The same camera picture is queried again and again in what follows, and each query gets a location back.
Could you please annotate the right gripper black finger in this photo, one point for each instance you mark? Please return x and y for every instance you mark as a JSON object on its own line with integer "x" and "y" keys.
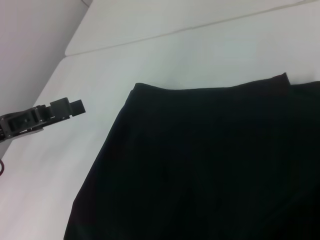
{"x": 57, "y": 110}

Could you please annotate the black shirt with FREE print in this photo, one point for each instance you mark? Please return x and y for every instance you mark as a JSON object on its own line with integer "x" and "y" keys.
{"x": 200, "y": 162}

